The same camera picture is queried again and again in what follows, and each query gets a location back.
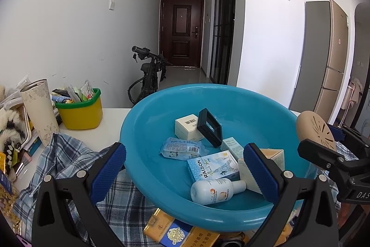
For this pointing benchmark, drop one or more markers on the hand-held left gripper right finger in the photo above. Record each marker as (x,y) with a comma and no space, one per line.
(258,174)

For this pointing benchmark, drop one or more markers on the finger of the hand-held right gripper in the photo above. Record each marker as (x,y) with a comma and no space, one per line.
(320,156)
(338,134)

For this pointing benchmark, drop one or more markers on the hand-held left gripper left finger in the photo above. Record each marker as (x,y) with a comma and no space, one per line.
(109,169)

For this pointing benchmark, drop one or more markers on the beige round perforated disc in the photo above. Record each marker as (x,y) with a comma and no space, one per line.
(312,128)

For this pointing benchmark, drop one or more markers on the blue plastic basin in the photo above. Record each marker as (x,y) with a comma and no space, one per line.
(162,119)

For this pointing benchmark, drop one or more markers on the gold and blue carton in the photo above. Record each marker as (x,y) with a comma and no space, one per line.
(173,231)

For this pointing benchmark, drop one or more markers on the white desktop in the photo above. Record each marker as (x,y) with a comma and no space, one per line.
(112,125)

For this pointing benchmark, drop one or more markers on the white serrated-edge box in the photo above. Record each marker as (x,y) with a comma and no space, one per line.
(245,177)

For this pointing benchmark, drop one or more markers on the peach cardboard box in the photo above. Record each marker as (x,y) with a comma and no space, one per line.
(274,157)

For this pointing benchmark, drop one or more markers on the pale teal small box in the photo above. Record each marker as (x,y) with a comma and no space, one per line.
(234,147)

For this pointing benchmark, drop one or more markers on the blue plaid shirt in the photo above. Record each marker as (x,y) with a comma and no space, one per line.
(133,206)

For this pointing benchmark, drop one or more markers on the hanging clothes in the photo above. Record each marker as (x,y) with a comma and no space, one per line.
(354,90)

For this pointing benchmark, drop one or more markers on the blue tower print box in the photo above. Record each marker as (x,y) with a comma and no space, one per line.
(208,166)

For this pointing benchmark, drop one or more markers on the white lotion bottle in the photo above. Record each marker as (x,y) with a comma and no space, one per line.
(208,192)

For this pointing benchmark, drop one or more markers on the yellow bin with green rim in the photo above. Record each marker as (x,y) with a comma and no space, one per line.
(81,116)

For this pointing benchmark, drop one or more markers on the blue wet wipes packet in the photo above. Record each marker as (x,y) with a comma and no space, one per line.
(179,148)

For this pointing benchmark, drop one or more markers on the grey and gold refrigerator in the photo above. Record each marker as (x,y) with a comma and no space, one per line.
(315,61)

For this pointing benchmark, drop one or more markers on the stack of books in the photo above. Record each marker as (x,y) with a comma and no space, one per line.
(36,144)

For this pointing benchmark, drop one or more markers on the bunch of packets in bin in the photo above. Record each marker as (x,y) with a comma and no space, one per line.
(83,90)

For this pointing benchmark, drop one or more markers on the white barcoded box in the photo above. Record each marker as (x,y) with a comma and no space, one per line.
(185,128)

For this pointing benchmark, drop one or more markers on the makeup brush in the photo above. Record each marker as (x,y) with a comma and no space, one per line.
(24,164)

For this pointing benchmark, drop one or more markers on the cream floral tumbler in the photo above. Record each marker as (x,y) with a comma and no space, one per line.
(37,111)

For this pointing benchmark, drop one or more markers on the black electric scooter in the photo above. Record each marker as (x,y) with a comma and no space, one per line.
(149,76)

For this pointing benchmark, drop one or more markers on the dark blue grain packet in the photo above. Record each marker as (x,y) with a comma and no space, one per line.
(7,189)

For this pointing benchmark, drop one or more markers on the white and black plush toy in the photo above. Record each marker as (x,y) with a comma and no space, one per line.
(8,119)

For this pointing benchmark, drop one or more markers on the clear plastic bags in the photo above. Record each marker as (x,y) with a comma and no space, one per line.
(16,93)

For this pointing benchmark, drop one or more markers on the black framed glass sliding door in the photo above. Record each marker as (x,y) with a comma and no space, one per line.
(222,33)

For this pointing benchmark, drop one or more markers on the dark brown entrance door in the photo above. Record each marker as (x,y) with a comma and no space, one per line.
(182,41)

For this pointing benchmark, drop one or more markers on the black rectangular frame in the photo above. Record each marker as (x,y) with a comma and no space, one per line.
(217,138)

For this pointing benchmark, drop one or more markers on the white wall switch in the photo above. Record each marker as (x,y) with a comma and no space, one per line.
(112,4)

